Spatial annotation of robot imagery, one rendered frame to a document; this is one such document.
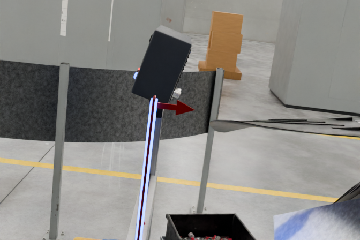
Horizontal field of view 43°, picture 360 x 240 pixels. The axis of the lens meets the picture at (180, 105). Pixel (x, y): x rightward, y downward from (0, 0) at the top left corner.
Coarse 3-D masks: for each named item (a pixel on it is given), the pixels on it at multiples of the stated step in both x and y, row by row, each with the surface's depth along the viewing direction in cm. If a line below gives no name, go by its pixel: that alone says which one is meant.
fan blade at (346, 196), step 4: (356, 184) 84; (352, 188) 85; (356, 188) 80; (348, 192) 84; (352, 192) 80; (356, 192) 78; (344, 196) 84; (348, 196) 81; (352, 196) 79; (356, 196) 78; (336, 200) 89; (340, 200) 83; (344, 200) 80
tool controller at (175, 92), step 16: (160, 32) 124; (176, 32) 143; (160, 48) 124; (176, 48) 124; (144, 64) 125; (160, 64) 125; (176, 64) 125; (144, 80) 126; (160, 80) 126; (176, 80) 126; (144, 96) 127; (160, 96) 127; (176, 96) 131
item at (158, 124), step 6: (156, 120) 124; (156, 126) 124; (156, 132) 124; (156, 138) 124; (156, 144) 125; (156, 150) 125; (156, 156) 125; (156, 162) 126; (150, 168) 127; (150, 174) 127
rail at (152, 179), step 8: (152, 176) 126; (152, 184) 120; (152, 192) 116; (136, 200) 110; (152, 200) 111; (136, 208) 106; (152, 208) 116; (136, 216) 102; (128, 232) 95; (144, 232) 95
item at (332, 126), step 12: (216, 120) 64; (228, 120) 61; (264, 120) 70; (276, 120) 71; (288, 120) 71; (300, 120) 71; (312, 120) 71; (324, 120) 72; (336, 120) 72; (348, 120) 72; (300, 132) 63; (312, 132) 63; (324, 132) 63; (336, 132) 64; (348, 132) 65
